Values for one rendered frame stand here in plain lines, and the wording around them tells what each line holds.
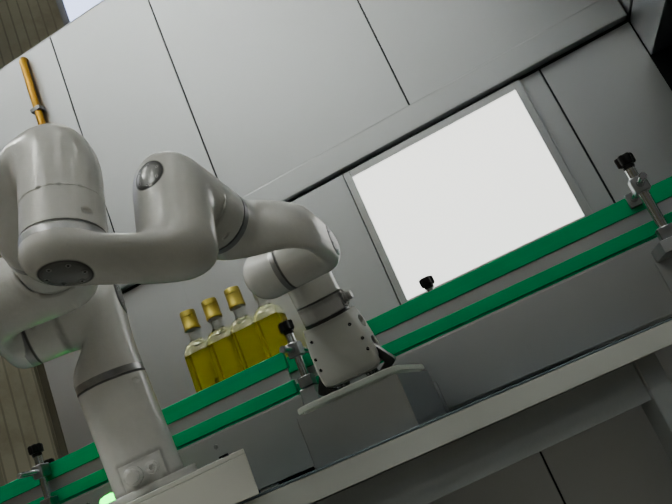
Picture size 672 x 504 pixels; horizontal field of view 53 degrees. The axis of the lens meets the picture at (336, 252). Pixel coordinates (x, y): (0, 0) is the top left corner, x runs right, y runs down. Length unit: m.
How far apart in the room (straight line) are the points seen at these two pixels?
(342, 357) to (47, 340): 0.42
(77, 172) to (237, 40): 1.13
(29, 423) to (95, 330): 3.46
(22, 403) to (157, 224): 3.76
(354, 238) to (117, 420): 0.75
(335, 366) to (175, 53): 1.10
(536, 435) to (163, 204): 0.62
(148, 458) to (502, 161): 0.93
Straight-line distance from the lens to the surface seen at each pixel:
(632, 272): 1.24
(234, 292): 1.45
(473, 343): 1.24
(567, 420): 1.06
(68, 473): 1.53
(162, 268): 0.72
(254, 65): 1.76
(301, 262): 0.93
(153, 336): 1.74
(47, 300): 0.89
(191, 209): 0.72
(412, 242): 1.47
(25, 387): 4.45
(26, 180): 0.74
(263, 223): 0.85
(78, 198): 0.71
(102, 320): 0.97
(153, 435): 0.95
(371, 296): 1.47
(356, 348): 1.03
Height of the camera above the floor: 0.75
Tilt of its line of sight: 16 degrees up
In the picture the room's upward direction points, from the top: 23 degrees counter-clockwise
